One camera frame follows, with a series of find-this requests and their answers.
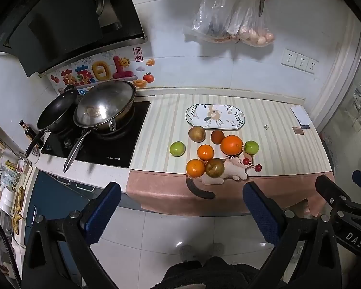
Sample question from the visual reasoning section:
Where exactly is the black frying pan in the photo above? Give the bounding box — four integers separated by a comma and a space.
25, 87, 80, 158

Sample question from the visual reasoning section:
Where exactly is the large orange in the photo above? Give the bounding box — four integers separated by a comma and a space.
220, 135, 244, 155

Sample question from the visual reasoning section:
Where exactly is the brown apple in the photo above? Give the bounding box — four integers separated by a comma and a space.
188, 126, 206, 143

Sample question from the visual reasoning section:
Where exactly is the black range hood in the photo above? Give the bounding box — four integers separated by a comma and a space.
0, 0, 148, 78

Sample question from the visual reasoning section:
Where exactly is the person's dark fleece clothing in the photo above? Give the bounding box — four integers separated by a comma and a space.
152, 256, 268, 289

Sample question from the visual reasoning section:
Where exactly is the white cup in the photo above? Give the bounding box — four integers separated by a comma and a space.
31, 144, 43, 165

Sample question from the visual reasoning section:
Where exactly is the grey slipper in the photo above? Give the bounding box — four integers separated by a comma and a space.
180, 244, 200, 262

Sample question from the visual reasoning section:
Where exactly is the brown-green round fruit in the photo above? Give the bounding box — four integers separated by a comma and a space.
205, 158, 226, 179

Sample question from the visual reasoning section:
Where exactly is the glass wok lid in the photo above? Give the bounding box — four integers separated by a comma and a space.
74, 80, 137, 127

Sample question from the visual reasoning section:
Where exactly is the dark sauce bottle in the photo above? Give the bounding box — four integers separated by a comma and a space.
19, 120, 38, 141

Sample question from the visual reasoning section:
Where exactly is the steel wok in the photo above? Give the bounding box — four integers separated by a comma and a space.
63, 96, 137, 173

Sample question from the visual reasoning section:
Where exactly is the wire storage rack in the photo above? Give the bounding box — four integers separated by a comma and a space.
0, 144, 33, 247

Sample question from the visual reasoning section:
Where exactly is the green apple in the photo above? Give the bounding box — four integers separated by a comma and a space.
169, 141, 186, 157
244, 140, 260, 155

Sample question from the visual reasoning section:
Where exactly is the colourful wall sticker set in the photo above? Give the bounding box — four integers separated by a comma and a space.
50, 47, 155, 95

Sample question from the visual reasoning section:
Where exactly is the blue kitchen cabinet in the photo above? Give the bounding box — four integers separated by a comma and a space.
23, 170, 110, 277

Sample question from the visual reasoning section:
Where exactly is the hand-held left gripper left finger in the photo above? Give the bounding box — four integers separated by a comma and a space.
21, 181, 122, 289

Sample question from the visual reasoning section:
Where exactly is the white folded cloth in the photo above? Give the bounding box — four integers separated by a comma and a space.
290, 105, 313, 126

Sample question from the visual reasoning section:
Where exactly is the glass sliding door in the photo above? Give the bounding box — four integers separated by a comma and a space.
317, 27, 361, 187

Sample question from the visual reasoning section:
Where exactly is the clear plastic bag with eggs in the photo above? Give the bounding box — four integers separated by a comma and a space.
226, 0, 276, 48

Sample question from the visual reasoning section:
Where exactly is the medium orange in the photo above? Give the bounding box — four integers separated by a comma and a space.
186, 159, 206, 178

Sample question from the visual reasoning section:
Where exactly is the oval floral plate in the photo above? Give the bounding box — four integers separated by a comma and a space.
186, 104, 245, 131

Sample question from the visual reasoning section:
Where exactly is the small orange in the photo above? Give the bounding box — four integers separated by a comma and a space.
197, 144, 214, 161

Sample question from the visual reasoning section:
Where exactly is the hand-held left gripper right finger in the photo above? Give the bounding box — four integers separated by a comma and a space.
243, 181, 342, 289

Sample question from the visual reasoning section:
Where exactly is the striped cat print mat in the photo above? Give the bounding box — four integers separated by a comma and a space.
126, 94, 336, 216

